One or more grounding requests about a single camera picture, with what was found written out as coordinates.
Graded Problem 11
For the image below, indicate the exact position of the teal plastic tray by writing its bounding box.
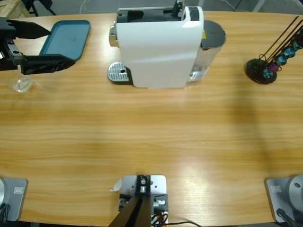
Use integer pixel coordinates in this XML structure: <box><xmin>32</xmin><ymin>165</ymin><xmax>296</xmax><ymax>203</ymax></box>
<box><xmin>38</xmin><ymin>19</ymin><xmax>91</xmax><ymax>62</ymax></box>

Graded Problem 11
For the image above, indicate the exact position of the black base cable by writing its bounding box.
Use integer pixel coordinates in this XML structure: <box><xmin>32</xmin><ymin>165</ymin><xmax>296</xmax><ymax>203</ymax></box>
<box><xmin>276</xmin><ymin>208</ymin><xmax>298</xmax><ymax>227</ymax></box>
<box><xmin>0</xmin><ymin>203</ymin><xmax>11</xmax><ymax>223</ymax></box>

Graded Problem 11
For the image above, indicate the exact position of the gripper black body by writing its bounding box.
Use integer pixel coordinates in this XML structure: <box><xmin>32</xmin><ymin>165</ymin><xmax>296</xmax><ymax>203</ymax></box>
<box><xmin>0</xmin><ymin>17</ymin><xmax>26</xmax><ymax>71</ymax></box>

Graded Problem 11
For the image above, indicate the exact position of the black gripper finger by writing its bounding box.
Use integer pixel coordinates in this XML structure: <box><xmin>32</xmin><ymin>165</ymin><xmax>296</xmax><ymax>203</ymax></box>
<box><xmin>20</xmin><ymin>53</ymin><xmax>77</xmax><ymax>76</ymax></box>
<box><xmin>6</xmin><ymin>19</ymin><xmax>52</xmax><ymax>40</ymax></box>

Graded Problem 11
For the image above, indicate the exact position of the wooden crate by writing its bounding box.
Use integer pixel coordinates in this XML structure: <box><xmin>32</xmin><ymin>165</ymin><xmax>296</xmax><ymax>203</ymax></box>
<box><xmin>0</xmin><ymin>0</ymin><xmax>32</xmax><ymax>21</ymax></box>

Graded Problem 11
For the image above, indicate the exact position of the grey metal leg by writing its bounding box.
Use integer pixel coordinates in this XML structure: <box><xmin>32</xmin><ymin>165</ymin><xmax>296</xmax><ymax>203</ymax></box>
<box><xmin>252</xmin><ymin>0</ymin><xmax>266</xmax><ymax>12</ymax></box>

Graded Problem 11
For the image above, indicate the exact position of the clear water tank black lid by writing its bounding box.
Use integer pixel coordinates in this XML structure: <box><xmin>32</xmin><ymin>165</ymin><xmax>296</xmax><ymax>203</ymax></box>
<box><xmin>188</xmin><ymin>20</ymin><xmax>227</xmax><ymax>83</ymax></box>

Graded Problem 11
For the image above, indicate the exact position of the black capsule holder with rods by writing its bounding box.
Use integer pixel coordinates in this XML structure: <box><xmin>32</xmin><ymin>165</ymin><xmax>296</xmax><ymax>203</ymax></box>
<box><xmin>245</xmin><ymin>15</ymin><xmax>303</xmax><ymax>85</ymax></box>

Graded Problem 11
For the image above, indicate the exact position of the thin white floor cable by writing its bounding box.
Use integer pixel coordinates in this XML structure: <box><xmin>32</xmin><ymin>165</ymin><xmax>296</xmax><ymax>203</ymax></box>
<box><xmin>222</xmin><ymin>0</ymin><xmax>237</xmax><ymax>11</ymax></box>

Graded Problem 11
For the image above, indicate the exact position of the orange cable bundle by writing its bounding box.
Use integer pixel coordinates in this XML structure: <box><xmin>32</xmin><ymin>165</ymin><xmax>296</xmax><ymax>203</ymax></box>
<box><xmin>151</xmin><ymin>211</ymin><xmax>169</xmax><ymax>225</ymax></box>

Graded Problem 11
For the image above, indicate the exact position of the black camera post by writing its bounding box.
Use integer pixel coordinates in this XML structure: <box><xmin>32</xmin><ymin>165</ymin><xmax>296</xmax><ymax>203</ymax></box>
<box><xmin>109</xmin><ymin>175</ymin><xmax>152</xmax><ymax>227</ymax></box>

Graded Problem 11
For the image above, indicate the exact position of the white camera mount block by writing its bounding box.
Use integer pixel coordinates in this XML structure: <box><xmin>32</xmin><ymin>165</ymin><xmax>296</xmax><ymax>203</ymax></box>
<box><xmin>121</xmin><ymin>175</ymin><xmax>167</xmax><ymax>208</ymax></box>

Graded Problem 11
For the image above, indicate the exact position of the clear glass cup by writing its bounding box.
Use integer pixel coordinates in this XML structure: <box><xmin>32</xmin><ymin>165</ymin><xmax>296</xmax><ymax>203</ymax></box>
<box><xmin>4</xmin><ymin>70</ymin><xmax>35</xmax><ymax>93</ymax></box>

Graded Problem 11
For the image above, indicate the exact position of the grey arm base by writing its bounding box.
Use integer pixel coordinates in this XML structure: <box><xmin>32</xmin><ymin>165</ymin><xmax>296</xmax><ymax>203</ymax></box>
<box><xmin>0</xmin><ymin>177</ymin><xmax>28</xmax><ymax>222</ymax></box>
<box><xmin>264</xmin><ymin>174</ymin><xmax>303</xmax><ymax>223</ymax></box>

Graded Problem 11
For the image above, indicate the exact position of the black chair base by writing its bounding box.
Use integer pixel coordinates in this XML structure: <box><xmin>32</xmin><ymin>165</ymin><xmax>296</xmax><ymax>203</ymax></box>
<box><xmin>22</xmin><ymin>0</ymin><xmax>57</xmax><ymax>17</ymax></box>

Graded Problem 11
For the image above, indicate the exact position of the white capsule coffee machine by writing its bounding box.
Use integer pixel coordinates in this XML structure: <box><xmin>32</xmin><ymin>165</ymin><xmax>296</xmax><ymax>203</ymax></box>
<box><xmin>108</xmin><ymin>0</ymin><xmax>205</xmax><ymax>90</ymax></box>

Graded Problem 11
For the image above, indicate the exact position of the black cable at mount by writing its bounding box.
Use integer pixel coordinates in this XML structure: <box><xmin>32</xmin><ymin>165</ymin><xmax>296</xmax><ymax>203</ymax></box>
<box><xmin>165</xmin><ymin>221</ymin><xmax>202</xmax><ymax>227</ymax></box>

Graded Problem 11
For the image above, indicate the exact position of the white tape tab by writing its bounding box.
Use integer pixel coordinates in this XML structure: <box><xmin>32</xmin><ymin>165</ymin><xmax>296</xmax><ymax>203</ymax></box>
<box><xmin>108</xmin><ymin>178</ymin><xmax>124</xmax><ymax>192</ymax></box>

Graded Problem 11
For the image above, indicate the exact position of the black mount bracket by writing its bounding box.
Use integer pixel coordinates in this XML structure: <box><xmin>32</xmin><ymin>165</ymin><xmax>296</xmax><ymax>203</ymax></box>
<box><xmin>118</xmin><ymin>193</ymin><xmax>169</xmax><ymax>213</ymax></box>

